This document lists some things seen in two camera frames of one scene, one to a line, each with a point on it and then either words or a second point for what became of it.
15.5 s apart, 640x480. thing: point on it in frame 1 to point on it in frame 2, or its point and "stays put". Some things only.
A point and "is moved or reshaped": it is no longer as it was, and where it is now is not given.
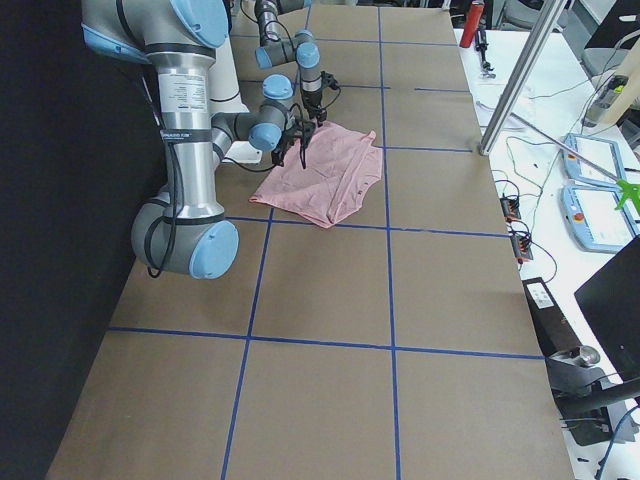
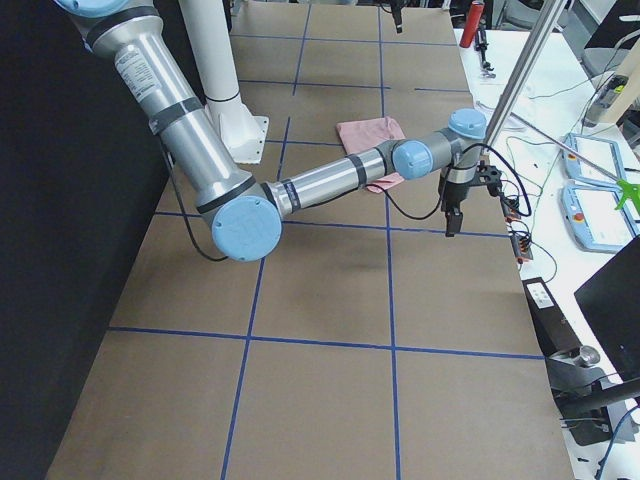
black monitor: (610, 301) stays put
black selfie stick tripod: (481, 46) stays put
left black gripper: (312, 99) to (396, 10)
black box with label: (554, 332) stays put
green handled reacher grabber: (629, 190) stays put
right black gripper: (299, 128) to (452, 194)
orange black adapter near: (520, 242) stays put
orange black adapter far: (510, 208) stays put
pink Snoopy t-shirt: (340, 166) is moved or reshaped
